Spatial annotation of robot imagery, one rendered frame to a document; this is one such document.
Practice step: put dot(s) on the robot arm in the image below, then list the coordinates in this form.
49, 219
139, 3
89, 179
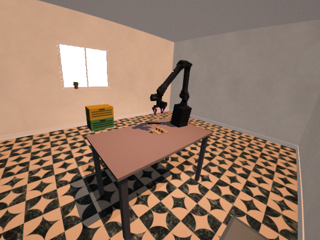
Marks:
184, 95

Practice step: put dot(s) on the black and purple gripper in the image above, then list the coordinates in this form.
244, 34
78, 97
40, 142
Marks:
155, 106

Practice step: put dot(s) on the orange mat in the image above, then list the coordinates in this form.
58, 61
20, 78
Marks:
159, 132

